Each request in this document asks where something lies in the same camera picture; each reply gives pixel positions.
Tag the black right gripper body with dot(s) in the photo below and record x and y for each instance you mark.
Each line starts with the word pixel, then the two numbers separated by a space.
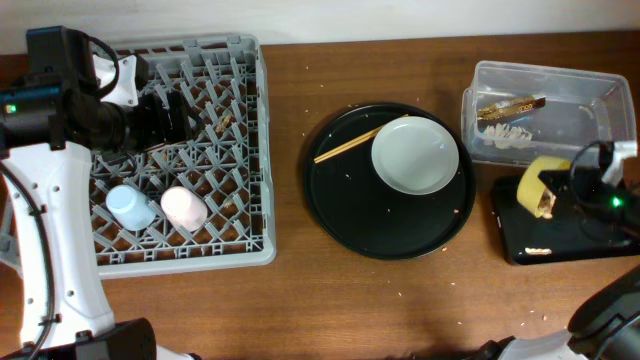
pixel 597 199

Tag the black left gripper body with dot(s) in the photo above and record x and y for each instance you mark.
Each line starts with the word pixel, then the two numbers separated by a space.
pixel 151 128

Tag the yellow bowl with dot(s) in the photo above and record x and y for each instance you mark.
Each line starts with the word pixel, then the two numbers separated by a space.
pixel 532 193

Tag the pink plastic cup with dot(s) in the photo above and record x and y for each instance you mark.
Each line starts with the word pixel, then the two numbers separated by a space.
pixel 183 208

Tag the light blue plastic cup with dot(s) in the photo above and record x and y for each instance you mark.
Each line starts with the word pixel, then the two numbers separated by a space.
pixel 130 208

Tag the white round plate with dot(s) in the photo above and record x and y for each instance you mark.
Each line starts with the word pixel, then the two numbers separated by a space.
pixel 415 155

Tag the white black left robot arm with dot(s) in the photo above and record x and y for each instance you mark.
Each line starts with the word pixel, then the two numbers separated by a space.
pixel 52 120

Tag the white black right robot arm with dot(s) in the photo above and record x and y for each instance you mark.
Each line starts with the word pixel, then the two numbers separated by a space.
pixel 606 326

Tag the black rectangular waste tray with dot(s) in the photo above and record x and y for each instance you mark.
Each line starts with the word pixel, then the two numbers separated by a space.
pixel 570 235

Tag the grey plastic dishwasher rack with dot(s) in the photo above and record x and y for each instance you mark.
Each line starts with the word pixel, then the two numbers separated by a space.
pixel 227 165

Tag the crumpled white paper waste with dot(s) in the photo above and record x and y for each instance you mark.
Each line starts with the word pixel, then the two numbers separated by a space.
pixel 505 136

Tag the clear plastic waste bin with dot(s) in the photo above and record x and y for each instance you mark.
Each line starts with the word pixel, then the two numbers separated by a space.
pixel 581 107

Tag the food scraps pile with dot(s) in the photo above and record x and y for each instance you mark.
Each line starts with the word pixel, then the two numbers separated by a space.
pixel 539 250

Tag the brown snack wrapper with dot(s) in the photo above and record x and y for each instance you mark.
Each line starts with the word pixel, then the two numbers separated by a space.
pixel 506 108

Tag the round black serving tray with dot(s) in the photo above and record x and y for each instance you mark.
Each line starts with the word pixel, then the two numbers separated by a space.
pixel 357 209

